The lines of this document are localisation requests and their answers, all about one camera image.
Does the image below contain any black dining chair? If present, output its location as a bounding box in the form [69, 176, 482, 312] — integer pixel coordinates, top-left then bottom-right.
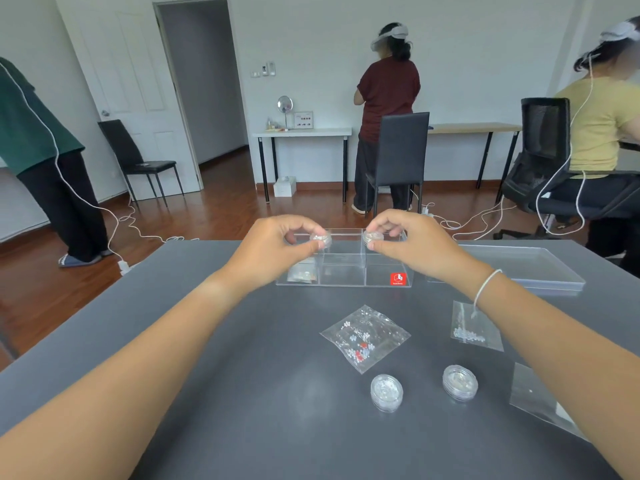
[364, 112, 431, 218]
[97, 119, 185, 209]

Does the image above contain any round standing mirror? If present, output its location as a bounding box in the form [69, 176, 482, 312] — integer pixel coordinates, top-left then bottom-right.
[277, 95, 295, 131]

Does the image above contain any clear acrylic compartment organizer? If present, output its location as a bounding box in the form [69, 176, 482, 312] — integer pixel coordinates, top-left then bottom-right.
[276, 228, 414, 289]

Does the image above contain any person's right forearm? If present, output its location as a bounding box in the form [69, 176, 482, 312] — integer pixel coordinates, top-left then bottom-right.
[465, 263, 640, 480]

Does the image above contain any small bag with white flowers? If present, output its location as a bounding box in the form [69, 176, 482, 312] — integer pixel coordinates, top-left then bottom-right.
[451, 300, 505, 353]

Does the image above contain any white panel door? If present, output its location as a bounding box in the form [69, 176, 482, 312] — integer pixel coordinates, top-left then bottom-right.
[54, 0, 204, 203]

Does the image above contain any wooden table with black legs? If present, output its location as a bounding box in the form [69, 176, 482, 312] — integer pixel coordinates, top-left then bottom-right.
[427, 123, 523, 203]

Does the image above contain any white string bracelet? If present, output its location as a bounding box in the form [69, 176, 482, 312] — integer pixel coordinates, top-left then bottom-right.
[472, 269, 504, 316]

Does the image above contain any person's right hand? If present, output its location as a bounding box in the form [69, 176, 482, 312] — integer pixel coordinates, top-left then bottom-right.
[366, 210, 495, 298]

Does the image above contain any empty clear plastic bag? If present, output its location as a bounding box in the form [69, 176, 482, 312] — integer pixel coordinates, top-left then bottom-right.
[509, 363, 592, 441]

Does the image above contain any person's left hand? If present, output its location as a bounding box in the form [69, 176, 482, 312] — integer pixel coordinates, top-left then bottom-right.
[223, 215, 333, 296]

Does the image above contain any clear plastic organizer lid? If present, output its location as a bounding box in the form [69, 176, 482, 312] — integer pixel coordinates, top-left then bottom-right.
[425, 245, 586, 293]

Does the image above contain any black mesh office chair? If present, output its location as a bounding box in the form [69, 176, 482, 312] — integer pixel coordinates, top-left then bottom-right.
[500, 97, 640, 241]

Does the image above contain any white floor cable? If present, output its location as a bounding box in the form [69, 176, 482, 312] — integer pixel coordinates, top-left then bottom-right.
[410, 199, 519, 241]

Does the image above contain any blue slipper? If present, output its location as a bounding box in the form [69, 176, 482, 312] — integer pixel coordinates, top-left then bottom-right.
[58, 252, 102, 269]

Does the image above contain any clear bag with flower beads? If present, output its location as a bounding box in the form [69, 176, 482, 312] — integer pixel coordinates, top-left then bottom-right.
[320, 305, 412, 375]

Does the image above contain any white table with black legs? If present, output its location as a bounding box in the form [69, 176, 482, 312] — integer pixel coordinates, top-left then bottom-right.
[252, 127, 353, 205]

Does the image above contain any white head-mounted headset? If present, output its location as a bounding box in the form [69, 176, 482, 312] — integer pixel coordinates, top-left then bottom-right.
[598, 17, 640, 44]
[370, 23, 410, 50]

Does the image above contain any person's left forearm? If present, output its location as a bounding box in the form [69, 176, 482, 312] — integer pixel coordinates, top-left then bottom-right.
[0, 269, 261, 480]

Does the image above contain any white headset cable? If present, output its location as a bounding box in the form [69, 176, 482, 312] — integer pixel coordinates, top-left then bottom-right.
[535, 49, 601, 233]
[0, 62, 201, 275]

